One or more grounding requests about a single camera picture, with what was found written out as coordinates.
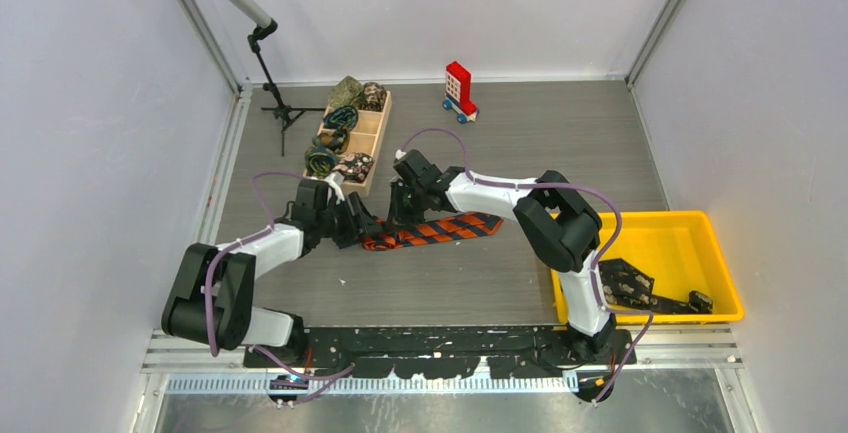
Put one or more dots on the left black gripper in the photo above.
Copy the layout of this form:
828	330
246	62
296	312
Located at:
363	223

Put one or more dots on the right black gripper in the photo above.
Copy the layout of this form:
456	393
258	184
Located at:
398	218

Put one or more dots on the orange navy striped tie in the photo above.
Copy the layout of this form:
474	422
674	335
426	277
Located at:
455	228

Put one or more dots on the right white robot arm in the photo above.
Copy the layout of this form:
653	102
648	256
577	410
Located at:
558	223

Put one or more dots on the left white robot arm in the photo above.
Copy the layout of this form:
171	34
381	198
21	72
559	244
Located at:
212	298

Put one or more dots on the black pink floral rolled tie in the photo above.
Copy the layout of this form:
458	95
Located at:
354	167

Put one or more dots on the navy yellow rolled tie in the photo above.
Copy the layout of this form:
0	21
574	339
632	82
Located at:
320	161

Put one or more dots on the dark green rolled tie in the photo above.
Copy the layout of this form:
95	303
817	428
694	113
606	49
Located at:
334	140

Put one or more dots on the teal navy rolled tie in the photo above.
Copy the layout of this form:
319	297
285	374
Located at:
344	118

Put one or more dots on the brown floral rolled tie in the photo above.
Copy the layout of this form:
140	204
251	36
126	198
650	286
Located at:
374	97

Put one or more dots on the olive green rolled tie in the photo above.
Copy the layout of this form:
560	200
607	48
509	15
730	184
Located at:
347	92

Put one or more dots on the black microphone stand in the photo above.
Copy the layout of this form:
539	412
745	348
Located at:
286	114

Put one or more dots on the red toy block car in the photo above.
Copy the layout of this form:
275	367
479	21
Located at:
458	87

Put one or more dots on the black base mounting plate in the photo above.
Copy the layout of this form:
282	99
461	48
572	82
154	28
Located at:
517	352

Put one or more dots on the yellow plastic bin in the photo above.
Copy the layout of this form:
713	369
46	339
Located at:
680	252

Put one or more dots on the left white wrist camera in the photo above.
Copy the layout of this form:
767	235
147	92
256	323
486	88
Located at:
335	194

